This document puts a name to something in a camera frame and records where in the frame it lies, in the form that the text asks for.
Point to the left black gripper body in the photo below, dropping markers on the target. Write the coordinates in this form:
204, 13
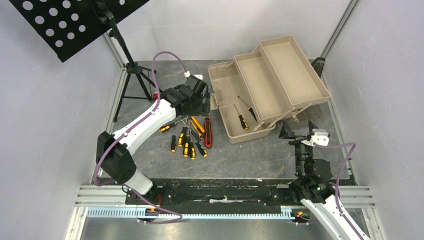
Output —
198, 109

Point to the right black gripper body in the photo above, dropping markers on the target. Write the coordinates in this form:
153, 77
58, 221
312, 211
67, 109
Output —
301, 139

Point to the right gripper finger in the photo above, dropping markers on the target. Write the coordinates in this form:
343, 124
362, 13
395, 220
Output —
312, 126
286, 132

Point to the screwdriver yellow black extra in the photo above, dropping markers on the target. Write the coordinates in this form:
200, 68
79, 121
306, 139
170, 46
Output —
243, 122

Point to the screwdriver black handle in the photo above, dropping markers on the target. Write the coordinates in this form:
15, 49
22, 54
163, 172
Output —
249, 108

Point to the beige plastic tool box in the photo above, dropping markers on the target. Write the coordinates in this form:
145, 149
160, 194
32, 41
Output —
276, 79

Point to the screwdriver yellow black sideways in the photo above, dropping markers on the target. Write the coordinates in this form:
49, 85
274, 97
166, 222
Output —
168, 126

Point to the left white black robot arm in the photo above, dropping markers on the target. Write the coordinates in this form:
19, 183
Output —
114, 152

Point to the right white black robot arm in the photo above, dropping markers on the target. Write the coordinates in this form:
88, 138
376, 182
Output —
313, 188

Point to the red black utility knife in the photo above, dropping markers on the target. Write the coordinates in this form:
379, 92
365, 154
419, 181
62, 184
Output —
208, 137

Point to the black metronome clear cover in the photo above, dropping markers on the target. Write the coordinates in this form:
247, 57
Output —
318, 65

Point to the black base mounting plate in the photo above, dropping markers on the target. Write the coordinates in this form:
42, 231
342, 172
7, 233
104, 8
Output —
223, 195

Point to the black perforated music stand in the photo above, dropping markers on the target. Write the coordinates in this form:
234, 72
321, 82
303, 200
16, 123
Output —
68, 26

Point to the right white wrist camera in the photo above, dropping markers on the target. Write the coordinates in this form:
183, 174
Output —
317, 137

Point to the aluminium frame rail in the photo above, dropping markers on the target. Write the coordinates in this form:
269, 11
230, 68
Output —
91, 196

